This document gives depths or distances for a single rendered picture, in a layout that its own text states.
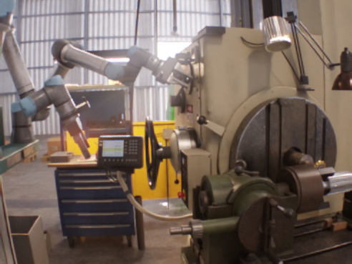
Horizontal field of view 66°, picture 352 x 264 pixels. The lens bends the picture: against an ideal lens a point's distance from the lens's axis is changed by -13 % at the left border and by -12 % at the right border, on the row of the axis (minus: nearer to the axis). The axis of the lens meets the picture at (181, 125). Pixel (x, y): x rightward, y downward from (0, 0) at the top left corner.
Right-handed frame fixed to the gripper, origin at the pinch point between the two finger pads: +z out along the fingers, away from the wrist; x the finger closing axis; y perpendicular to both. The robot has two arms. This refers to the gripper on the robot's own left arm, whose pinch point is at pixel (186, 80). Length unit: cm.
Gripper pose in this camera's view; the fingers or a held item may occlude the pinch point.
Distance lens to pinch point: 147.5
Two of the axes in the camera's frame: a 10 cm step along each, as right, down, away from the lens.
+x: 4.4, -8.5, 2.9
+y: 1.8, -2.3, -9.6
